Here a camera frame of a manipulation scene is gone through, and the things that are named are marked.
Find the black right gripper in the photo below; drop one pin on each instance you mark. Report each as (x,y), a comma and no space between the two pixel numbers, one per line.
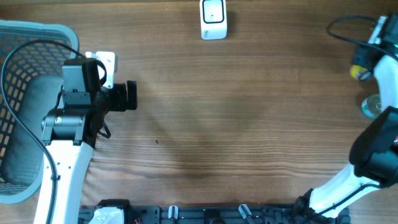
(357,55)

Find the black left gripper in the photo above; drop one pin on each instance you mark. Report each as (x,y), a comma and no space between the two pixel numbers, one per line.
(120,103)

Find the yellow lidded jar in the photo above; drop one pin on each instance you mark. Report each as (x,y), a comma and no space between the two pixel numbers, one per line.
(360,73)

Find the silver tin can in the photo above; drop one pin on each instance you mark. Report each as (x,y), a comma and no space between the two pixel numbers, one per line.
(371,106)

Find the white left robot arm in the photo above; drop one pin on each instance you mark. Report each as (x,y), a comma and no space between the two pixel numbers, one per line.
(70,130)

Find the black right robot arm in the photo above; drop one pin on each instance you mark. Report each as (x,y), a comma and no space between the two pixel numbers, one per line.
(372,162)

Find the white barcode scanner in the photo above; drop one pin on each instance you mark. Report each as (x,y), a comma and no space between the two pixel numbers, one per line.
(213,19)

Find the grey plastic laundry basket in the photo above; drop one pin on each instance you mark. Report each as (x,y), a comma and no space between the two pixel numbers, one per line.
(33,79)

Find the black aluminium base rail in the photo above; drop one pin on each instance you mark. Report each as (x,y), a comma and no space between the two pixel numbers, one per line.
(267,214)

